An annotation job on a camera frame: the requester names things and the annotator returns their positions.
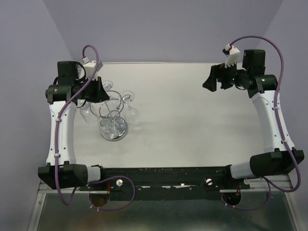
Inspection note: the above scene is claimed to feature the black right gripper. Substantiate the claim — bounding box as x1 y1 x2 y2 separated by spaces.
203 59 249 91

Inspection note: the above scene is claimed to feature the clear wine glass front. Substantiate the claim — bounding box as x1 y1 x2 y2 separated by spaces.
98 117 116 140

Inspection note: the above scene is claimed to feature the clear wine glass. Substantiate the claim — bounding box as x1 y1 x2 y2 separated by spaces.
98 117 116 140
78 100 92 124
102 80 113 92
120 90 140 126

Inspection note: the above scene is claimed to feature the chrome wine glass rack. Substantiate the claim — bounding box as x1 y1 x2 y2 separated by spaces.
91 90 128 141

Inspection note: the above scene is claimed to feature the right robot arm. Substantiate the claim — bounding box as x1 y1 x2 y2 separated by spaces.
203 45 304 189

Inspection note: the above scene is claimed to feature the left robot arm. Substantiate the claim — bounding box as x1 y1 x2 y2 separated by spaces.
38 61 110 190

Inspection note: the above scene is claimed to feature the clear wine glass far left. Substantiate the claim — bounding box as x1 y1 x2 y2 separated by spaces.
102 80 113 92

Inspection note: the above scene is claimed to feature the clear wine glass far right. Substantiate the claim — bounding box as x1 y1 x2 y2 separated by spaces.
120 90 140 126

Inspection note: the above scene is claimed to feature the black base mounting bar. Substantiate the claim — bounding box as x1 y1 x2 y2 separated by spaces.
80 167 250 201

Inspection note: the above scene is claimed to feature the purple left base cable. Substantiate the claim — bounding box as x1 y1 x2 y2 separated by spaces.
89 176 137 212

